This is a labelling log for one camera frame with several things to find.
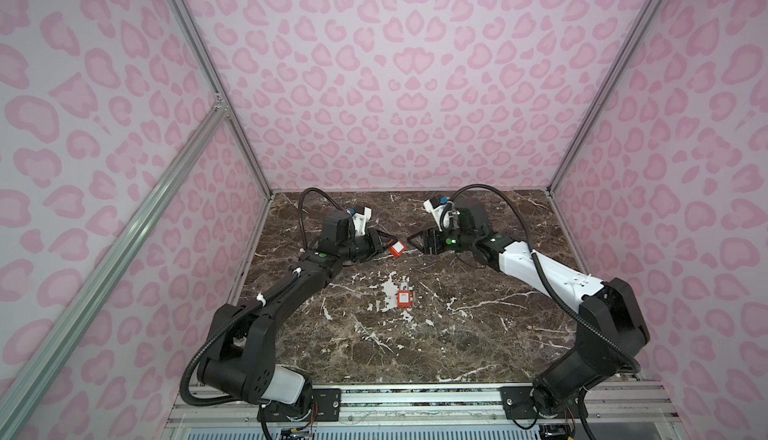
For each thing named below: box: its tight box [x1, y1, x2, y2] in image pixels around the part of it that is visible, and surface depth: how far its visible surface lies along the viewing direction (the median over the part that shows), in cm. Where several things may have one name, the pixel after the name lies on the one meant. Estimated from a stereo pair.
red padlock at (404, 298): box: [398, 290, 412, 307], surface depth 92 cm
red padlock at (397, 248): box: [389, 240, 407, 258], surface depth 82 cm
